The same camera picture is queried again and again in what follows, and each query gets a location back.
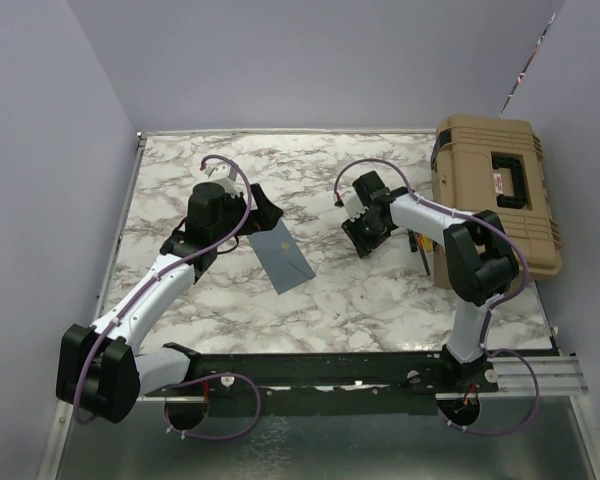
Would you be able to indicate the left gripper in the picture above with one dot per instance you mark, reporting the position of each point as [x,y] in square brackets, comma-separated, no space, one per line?
[266,216]

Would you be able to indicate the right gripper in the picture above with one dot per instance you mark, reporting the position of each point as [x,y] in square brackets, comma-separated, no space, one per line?
[363,243]

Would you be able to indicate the grey-blue envelope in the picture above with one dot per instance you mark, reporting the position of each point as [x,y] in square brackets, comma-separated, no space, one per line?
[282,260]

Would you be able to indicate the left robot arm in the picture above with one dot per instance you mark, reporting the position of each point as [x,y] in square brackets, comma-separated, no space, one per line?
[145,300]

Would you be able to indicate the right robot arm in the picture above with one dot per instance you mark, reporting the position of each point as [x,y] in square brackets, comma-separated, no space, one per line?
[480,259]

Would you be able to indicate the tan plastic tool case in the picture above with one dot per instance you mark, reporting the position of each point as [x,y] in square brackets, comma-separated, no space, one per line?
[487,163]

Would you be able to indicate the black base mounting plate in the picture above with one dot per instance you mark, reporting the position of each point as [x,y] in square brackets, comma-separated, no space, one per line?
[330,384]

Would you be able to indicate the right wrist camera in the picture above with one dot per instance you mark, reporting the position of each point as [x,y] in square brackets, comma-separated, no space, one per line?
[351,203]

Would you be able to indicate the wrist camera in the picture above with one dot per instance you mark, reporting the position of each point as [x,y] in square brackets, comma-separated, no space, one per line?
[351,203]
[223,175]

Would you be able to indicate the green handled screwdriver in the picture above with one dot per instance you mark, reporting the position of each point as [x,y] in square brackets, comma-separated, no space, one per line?
[412,241]

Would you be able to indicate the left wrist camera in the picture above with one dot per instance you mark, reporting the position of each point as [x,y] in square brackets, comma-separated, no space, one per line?
[223,175]

